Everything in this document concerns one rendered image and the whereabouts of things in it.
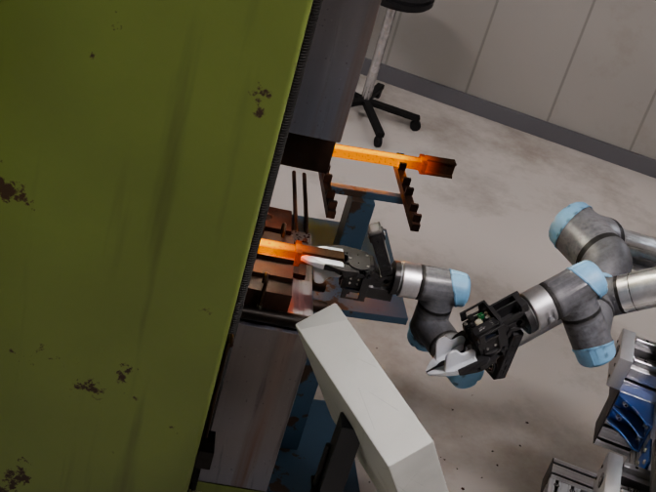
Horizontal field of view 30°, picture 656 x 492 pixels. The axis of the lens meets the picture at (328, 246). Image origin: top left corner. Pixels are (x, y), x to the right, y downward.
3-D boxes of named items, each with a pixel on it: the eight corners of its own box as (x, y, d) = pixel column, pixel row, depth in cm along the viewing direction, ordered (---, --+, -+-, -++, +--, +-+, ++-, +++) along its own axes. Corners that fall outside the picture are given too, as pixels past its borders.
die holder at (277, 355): (269, 380, 298) (311, 233, 274) (266, 492, 266) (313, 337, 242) (41, 340, 289) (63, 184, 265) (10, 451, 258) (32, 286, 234)
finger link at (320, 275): (296, 283, 250) (339, 290, 252) (302, 261, 247) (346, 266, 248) (295, 274, 252) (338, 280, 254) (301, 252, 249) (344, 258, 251)
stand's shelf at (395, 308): (384, 234, 334) (386, 228, 333) (405, 325, 301) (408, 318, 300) (278, 218, 327) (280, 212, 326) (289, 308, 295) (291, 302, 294)
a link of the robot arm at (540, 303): (537, 303, 225) (561, 330, 220) (516, 313, 224) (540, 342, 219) (533, 276, 220) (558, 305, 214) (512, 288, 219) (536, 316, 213)
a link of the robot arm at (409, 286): (423, 277, 250) (420, 255, 256) (401, 273, 249) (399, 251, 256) (413, 306, 254) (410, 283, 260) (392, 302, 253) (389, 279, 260)
